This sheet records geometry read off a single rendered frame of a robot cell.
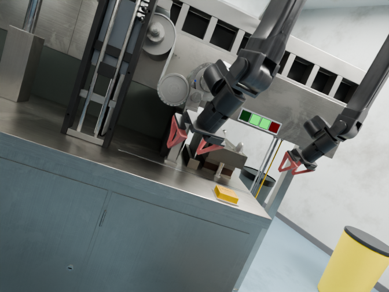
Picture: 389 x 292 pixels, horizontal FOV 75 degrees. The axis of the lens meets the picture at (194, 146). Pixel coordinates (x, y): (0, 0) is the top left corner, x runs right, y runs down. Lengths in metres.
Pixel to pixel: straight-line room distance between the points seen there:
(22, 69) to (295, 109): 1.30
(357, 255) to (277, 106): 1.53
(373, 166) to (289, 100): 2.28
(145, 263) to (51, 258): 0.30
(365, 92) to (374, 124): 2.78
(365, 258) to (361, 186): 1.27
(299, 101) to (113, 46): 1.02
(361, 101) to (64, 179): 0.94
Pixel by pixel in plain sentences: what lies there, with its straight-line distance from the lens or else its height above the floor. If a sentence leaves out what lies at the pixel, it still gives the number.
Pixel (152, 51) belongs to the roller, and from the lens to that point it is 1.03.
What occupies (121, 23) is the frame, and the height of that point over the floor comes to 1.31.
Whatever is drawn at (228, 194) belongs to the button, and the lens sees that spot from 0.85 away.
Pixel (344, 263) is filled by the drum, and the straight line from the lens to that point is 2.63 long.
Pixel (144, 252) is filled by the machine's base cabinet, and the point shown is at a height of 0.64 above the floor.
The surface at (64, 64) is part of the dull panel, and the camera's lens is 1.44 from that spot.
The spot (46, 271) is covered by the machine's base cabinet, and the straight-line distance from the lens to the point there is 1.03.
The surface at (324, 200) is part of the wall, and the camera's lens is 3.79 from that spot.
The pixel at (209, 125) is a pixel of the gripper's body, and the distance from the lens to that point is 0.57.
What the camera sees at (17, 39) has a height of 1.13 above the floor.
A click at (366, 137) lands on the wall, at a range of 3.72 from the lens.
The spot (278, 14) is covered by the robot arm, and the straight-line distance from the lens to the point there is 0.55.
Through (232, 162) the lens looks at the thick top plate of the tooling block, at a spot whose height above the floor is 0.99.
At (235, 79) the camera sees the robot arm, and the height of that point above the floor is 1.23.
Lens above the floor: 1.17
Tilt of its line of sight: 10 degrees down
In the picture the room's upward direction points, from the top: 22 degrees clockwise
